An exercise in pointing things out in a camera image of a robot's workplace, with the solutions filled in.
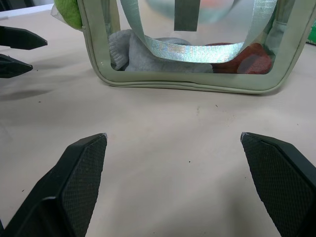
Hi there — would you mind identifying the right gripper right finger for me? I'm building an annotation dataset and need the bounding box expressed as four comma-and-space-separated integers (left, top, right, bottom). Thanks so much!
240, 131, 316, 237

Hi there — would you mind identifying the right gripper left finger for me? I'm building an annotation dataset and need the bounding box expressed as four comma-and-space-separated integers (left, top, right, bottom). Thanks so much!
0, 133, 108, 237

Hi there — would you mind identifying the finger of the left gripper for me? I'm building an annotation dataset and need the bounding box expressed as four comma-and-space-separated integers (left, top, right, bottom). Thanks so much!
0, 54, 34, 79
0, 25, 48, 50

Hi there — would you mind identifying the clear bag with green trim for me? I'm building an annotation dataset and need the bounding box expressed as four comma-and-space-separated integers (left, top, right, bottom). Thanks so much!
82, 0, 313, 95

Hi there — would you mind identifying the dark green rectangular label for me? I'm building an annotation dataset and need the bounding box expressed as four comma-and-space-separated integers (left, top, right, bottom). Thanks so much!
173, 0, 200, 32

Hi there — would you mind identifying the lime green fuzzy item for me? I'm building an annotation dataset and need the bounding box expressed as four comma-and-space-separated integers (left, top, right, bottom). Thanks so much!
51, 0, 82, 29

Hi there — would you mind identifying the red cloth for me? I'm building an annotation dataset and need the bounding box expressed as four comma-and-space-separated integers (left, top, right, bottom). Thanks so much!
204, 42, 273, 75

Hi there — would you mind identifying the grey sock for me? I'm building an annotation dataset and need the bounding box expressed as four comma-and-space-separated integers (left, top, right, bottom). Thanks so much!
108, 29, 213, 74

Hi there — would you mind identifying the bright green object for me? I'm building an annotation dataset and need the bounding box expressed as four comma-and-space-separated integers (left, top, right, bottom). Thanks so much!
305, 19, 316, 46

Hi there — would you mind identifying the light green webbing bag handle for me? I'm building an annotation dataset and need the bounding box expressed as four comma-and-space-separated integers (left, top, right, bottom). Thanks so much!
119, 0, 277, 65

